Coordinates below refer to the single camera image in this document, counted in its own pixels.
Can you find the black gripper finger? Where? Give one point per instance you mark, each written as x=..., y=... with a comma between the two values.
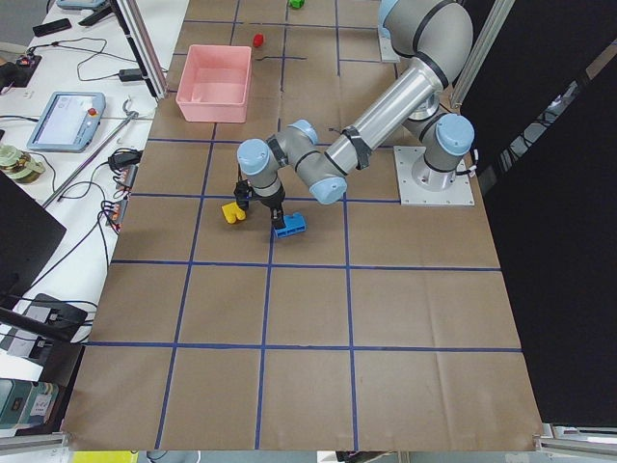
x=277, y=218

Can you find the black power adapter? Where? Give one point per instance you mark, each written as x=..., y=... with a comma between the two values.
x=130, y=75

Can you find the yellow toy block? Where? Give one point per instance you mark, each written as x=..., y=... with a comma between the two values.
x=233, y=213

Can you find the aluminium frame post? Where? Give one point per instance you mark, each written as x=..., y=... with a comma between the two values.
x=137, y=36

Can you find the blue teach pendant tablet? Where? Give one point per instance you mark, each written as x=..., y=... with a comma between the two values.
x=68, y=122

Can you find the blue toy block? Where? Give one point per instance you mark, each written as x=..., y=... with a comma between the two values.
x=290, y=224

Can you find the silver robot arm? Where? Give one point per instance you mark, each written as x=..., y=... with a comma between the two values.
x=436, y=38

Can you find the black monitor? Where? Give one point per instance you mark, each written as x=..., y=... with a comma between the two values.
x=29, y=238

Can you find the black phone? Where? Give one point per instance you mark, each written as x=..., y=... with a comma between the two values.
x=51, y=27

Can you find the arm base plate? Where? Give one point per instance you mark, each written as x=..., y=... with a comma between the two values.
x=387, y=53
x=419, y=185

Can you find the pink plastic box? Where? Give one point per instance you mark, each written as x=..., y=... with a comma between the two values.
x=215, y=84

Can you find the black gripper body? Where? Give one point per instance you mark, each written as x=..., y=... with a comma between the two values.
x=271, y=201

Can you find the long metal rod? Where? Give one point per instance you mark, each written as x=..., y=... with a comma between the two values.
x=130, y=115

